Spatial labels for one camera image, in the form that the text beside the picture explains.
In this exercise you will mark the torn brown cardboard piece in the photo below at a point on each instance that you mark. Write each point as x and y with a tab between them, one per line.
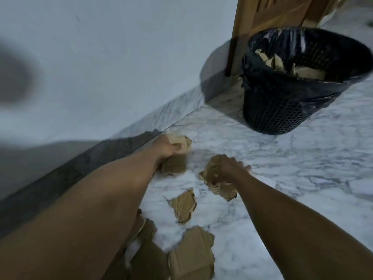
217	186

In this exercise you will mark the person's right forearm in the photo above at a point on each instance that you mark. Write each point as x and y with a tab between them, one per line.
297	230

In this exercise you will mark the small torn cardboard piece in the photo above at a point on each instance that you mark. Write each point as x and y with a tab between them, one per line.
183	205

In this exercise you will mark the cardboard scraps in bin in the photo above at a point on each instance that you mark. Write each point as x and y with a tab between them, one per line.
291	67

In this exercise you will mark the person's right thumb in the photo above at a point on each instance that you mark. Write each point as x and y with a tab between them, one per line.
217	167

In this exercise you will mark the person's right hand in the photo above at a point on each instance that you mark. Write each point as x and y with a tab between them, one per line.
228	171

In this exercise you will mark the large folded cardboard piece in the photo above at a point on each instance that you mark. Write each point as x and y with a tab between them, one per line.
191	255

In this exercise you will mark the dark torn cardboard piece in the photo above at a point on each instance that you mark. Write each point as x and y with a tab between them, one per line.
142	253

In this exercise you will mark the black plastic bin liner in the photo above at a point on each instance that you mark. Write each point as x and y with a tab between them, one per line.
320	84

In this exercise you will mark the black mesh waste bin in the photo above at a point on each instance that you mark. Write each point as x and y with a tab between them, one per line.
279	110

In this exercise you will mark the wooden door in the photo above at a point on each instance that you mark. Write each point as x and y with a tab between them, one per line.
262	17

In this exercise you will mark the person's left fingers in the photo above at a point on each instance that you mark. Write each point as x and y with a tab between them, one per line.
179	148

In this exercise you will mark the person's left forearm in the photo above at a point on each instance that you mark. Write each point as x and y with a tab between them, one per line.
78	212

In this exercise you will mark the person's left hand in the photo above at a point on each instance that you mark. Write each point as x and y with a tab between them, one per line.
166	148

